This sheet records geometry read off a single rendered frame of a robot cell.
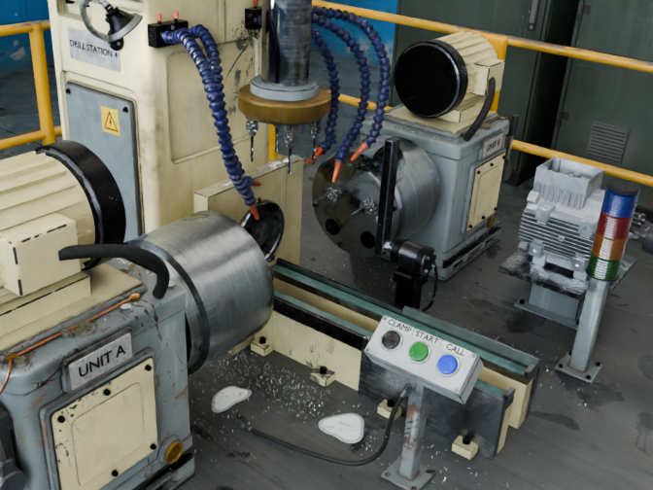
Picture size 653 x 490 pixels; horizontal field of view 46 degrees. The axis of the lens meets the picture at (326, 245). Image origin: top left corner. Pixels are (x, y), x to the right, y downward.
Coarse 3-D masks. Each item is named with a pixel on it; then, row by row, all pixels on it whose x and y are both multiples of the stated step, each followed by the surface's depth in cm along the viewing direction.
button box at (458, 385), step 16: (384, 320) 122; (400, 336) 119; (416, 336) 118; (432, 336) 117; (368, 352) 120; (384, 352) 119; (400, 352) 118; (432, 352) 116; (448, 352) 115; (464, 352) 114; (400, 368) 117; (416, 368) 116; (432, 368) 115; (464, 368) 113; (480, 368) 116; (432, 384) 114; (448, 384) 113; (464, 384) 113; (464, 400) 115
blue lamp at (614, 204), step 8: (608, 192) 142; (608, 200) 143; (616, 200) 141; (624, 200) 141; (632, 200) 141; (608, 208) 143; (616, 208) 142; (624, 208) 142; (632, 208) 142; (616, 216) 142; (624, 216) 142; (632, 216) 143
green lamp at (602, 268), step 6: (594, 258) 148; (600, 258) 147; (588, 264) 151; (594, 264) 149; (600, 264) 148; (606, 264) 147; (612, 264) 147; (618, 264) 147; (588, 270) 150; (594, 270) 149; (600, 270) 148; (606, 270) 147; (612, 270) 147; (618, 270) 149; (600, 276) 148; (606, 276) 148; (612, 276) 148
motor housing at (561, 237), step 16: (592, 192) 168; (528, 208) 173; (560, 208) 169; (592, 208) 166; (528, 224) 172; (560, 224) 168; (576, 224) 165; (528, 240) 174; (544, 240) 171; (560, 240) 168; (576, 240) 165; (592, 240) 164; (560, 256) 170
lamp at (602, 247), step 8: (600, 240) 146; (608, 240) 145; (616, 240) 144; (624, 240) 145; (592, 248) 149; (600, 248) 147; (608, 248) 146; (616, 248) 145; (624, 248) 146; (600, 256) 147; (608, 256) 146; (616, 256) 146
